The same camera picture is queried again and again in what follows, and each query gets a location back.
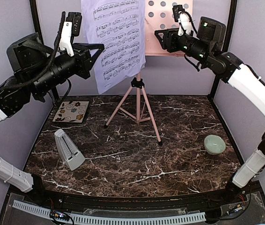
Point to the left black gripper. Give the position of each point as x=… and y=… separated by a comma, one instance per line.
x=85, y=59

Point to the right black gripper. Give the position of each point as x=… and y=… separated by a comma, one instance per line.
x=169, y=39

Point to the pink music stand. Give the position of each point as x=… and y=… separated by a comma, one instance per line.
x=159, y=16

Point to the sheet music page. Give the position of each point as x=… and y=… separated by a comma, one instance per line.
x=120, y=26

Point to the white metronome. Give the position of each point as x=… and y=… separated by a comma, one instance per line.
x=69, y=153

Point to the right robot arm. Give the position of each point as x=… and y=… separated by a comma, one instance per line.
x=206, y=49

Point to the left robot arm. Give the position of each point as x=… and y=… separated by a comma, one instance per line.
x=37, y=69

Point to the floral square plate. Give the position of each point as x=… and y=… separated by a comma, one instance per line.
x=71, y=112

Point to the green ceramic bowl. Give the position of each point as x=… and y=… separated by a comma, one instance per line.
x=214, y=145

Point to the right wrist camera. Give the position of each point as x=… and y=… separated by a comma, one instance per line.
x=183, y=18

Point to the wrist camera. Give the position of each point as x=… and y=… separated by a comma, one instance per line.
x=183, y=18
x=71, y=28

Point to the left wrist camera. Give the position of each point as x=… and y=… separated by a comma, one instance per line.
x=71, y=28

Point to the black frame post right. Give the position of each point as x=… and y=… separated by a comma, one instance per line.
x=226, y=44

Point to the black front rail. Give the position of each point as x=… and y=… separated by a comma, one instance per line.
x=72, y=202

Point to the white slotted cable duct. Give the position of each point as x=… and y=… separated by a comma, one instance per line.
x=108, y=217

